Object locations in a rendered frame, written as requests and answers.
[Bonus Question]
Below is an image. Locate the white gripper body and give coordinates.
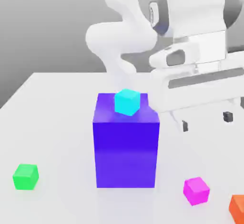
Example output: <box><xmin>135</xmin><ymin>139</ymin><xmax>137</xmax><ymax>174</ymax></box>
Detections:
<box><xmin>150</xmin><ymin>52</ymin><xmax>244</xmax><ymax>113</ymax></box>

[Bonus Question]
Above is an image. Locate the small cyan cube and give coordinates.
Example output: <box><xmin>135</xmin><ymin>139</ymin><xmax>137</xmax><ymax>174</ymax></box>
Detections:
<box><xmin>114</xmin><ymin>88</ymin><xmax>141</xmax><ymax>117</ymax></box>

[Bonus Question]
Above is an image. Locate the small magenta cube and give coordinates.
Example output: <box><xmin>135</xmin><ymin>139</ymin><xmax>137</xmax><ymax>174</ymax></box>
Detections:
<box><xmin>183</xmin><ymin>176</ymin><xmax>211</xmax><ymax>207</ymax></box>

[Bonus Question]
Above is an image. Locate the small orange cube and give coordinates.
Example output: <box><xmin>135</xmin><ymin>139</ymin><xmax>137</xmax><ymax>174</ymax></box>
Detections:
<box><xmin>228</xmin><ymin>194</ymin><xmax>244</xmax><ymax>224</ymax></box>

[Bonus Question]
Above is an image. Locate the small green cube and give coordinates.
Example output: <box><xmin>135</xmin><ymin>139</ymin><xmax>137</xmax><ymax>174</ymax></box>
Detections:
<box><xmin>12</xmin><ymin>163</ymin><xmax>40</xmax><ymax>191</ymax></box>

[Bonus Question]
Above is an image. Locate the large purple box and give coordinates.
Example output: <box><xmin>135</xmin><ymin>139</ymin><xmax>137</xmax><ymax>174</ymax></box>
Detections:
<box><xmin>92</xmin><ymin>92</ymin><xmax>160</xmax><ymax>189</ymax></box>

